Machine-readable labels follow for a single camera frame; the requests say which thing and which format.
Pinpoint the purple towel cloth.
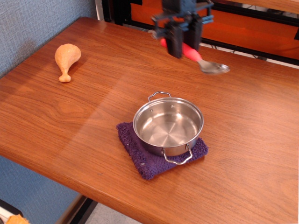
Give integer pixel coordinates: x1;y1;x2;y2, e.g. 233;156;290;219
116;122;208;180

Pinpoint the orange object bottom corner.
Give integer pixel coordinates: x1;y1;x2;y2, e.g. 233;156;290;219
6;214;29;224

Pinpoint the toy chicken drumstick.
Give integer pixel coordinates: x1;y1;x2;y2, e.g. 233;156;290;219
55;43;81;83

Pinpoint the orange panel black frame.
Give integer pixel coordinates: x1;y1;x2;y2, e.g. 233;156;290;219
101;0;299;65

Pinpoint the red handled metal spoon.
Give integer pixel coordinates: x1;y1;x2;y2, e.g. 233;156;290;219
160;38;231;75

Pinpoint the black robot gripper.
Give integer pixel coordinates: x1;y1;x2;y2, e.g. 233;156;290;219
151;0;214;58

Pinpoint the stainless steel pot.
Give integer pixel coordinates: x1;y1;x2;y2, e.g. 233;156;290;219
133;91;204;165

